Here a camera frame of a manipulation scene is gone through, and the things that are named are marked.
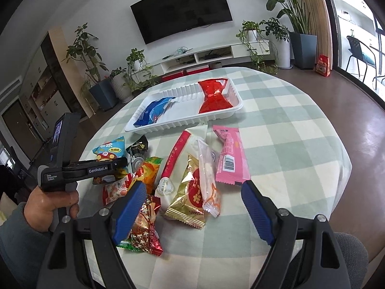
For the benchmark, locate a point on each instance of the gold snack packet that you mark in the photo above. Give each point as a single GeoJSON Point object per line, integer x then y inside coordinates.
{"type": "Point", "coordinates": [186, 204]}

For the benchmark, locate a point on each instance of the green snack packet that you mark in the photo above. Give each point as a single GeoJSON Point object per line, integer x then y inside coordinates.
{"type": "Point", "coordinates": [124, 244]}

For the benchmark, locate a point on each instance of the wooden slat panel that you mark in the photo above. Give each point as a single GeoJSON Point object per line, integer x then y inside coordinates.
{"type": "Point", "coordinates": [318, 21]}

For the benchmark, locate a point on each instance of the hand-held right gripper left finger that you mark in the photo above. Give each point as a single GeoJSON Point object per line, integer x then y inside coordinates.
{"type": "Point", "coordinates": [133, 210]}

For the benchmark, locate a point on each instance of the bushy plant in white pot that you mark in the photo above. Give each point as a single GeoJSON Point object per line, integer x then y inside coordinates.
{"type": "Point", "coordinates": [282, 51]}

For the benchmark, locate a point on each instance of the trailing plant in white pot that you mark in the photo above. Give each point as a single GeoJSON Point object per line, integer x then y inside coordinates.
{"type": "Point", "coordinates": [251, 34]}
{"type": "Point", "coordinates": [137, 63]}

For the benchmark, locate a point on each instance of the white television cabinet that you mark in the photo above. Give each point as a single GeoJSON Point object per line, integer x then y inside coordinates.
{"type": "Point", "coordinates": [180, 61]}

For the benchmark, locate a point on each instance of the blue cartoon snack packet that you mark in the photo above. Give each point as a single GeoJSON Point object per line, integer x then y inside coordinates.
{"type": "Point", "coordinates": [109, 150]}

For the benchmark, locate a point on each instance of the black chair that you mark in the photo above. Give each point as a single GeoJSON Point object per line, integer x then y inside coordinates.
{"type": "Point", "coordinates": [358, 51]}

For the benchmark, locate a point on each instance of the long red white snack packet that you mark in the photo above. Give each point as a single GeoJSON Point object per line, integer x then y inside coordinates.
{"type": "Point", "coordinates": [174, 156]}

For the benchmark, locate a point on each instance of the black framed glass door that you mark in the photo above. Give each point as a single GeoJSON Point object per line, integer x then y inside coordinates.
{"type": "Point", "coordinates": [380, 36]}

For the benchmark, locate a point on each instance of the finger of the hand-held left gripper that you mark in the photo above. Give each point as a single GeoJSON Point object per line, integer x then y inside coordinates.
{"type": "Point", "coordinates": [99, 170]}

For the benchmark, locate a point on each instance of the white plastic tray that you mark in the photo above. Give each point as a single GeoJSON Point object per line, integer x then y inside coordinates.
{"type": "Point", "coordinates": [183, 108]}

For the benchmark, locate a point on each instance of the white balcony cabinet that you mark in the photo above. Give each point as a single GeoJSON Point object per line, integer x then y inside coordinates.
{"type": "Point", "coordinates": [358, 9]}

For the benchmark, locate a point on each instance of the red nut print snack packet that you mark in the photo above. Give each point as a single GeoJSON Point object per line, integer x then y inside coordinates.
{"type": "Point", "coordinates": [147, 234]}

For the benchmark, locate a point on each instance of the red storage box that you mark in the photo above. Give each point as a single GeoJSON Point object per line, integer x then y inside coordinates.
{"type": "Point", "coordinates": [173, 76]}
{"type": "Point", "coordinates": [197, 71]}

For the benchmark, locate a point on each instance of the clear orange print snack packet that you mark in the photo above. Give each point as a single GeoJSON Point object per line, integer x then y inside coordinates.
{"type": "Point", "coordinates": [209, 186]}

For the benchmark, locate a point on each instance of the black snack packet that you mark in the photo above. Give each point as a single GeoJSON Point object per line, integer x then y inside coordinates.
{"type": "Point", "coordinates": [138, 147]}

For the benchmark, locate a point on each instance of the person's left forearm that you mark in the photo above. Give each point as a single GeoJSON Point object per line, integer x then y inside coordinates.
{"type": "Point", "coordinates": [18, 246]}

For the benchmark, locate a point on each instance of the person's left hand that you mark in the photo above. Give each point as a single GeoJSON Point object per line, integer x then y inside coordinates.
{"type": "Point", "coordinates": [51, 204]}

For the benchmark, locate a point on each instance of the leafy plant in dark pot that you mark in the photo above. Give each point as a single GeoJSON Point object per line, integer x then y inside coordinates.
{"type": "Point", "coordinates": [103, 93]}

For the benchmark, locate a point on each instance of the wooden shelf cabinet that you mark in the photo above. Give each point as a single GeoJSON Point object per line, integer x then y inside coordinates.
{"type": "Point", "coordinates": [45, 81]}

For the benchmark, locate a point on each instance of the black wall television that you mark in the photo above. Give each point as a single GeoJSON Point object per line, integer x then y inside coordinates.
{"type": "Point", "coordinates": [180, 9]}

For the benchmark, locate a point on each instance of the green checkered tablecloth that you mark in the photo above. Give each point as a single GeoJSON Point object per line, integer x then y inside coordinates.
{"type": "Point", "coordinates": [285, 126]}

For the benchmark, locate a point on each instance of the tall plant in grey pot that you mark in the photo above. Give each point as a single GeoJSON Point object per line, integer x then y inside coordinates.
{"type": "Point", "coordinates": [302, 48]}

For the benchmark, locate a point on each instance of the red bag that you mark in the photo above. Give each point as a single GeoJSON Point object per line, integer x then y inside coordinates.
{"type": "Point", "coordinates": [322, 66]}

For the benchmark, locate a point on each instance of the small red white candy packet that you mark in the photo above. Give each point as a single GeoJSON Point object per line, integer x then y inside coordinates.
{"type": "Point", "coordinates": [115, 191]}

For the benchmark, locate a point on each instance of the pink snack packet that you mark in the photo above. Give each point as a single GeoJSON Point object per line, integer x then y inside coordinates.
{"type": "Point", "coordinates": [231, 156]}

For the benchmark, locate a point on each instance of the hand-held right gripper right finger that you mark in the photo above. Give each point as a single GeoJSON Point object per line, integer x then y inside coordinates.
{"type": "Point", "coordinates": [258, 213]}

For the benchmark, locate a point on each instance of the plant in white ribbed pot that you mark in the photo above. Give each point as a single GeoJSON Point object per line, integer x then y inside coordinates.
{"type": "Point", "coordinates": [120, 87]}

